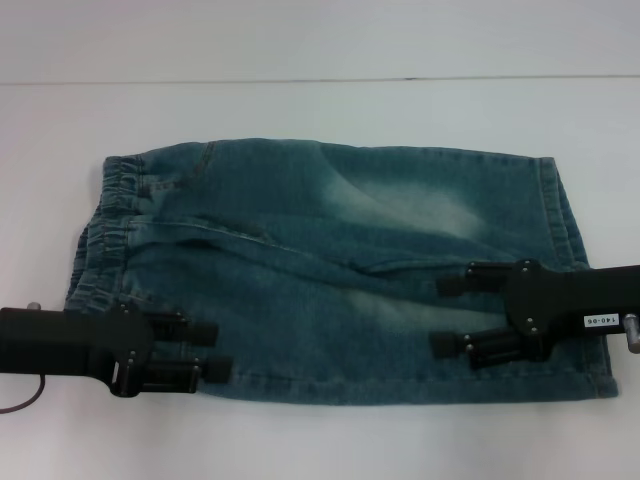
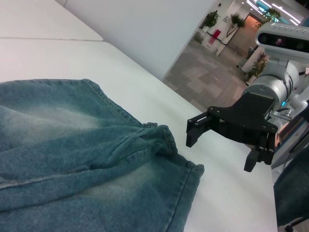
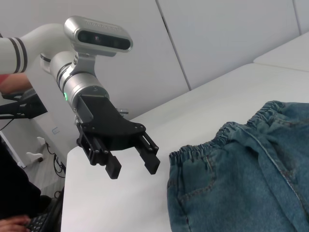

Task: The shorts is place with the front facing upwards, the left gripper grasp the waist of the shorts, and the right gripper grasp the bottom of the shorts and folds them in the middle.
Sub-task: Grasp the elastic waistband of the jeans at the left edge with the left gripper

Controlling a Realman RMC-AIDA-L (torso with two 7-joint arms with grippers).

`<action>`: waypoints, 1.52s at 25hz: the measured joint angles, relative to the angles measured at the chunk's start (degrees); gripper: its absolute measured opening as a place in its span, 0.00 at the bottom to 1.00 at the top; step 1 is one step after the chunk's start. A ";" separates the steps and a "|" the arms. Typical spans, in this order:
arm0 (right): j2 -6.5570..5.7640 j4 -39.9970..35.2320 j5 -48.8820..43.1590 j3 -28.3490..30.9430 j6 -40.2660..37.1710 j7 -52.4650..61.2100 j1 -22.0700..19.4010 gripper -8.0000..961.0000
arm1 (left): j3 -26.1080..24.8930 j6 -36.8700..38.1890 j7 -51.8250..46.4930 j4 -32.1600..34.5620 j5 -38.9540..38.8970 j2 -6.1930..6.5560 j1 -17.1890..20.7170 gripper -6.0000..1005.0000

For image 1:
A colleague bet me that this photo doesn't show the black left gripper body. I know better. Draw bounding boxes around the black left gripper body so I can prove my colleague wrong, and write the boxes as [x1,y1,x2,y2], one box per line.
[0,301,154,399]

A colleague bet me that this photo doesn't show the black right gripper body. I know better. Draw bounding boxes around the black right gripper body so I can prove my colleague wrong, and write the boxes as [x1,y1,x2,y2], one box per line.
[504,259,640,364]

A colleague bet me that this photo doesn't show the blue denim shorts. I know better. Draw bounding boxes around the blue denim shorts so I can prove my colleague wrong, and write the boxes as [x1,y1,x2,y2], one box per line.
[64,137,616,404]

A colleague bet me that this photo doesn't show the dark left gripper cable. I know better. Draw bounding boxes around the dark left gripper cable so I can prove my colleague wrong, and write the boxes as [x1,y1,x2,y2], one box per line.
[0,374,47,414]

